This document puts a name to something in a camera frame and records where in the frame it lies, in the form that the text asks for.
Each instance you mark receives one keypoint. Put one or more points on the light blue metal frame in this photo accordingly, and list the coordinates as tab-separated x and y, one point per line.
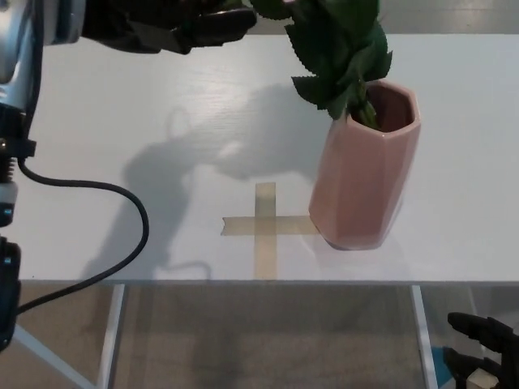
48	360

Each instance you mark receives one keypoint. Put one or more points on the pink rose bouquet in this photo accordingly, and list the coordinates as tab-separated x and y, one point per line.
344	44

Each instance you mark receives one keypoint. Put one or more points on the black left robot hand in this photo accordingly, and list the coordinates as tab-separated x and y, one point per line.
162	24

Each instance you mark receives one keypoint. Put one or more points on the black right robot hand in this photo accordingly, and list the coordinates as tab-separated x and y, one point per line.
494	336

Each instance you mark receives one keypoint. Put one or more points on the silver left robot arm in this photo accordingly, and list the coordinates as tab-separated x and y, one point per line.
18	61

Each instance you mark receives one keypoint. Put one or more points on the pink faceted ceramic vase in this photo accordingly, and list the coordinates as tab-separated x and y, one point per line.
361	182

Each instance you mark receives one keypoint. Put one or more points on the thin white table leg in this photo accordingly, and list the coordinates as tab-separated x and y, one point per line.
480	300

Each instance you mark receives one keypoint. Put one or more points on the blue floor tape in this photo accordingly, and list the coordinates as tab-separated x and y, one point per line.
440	366

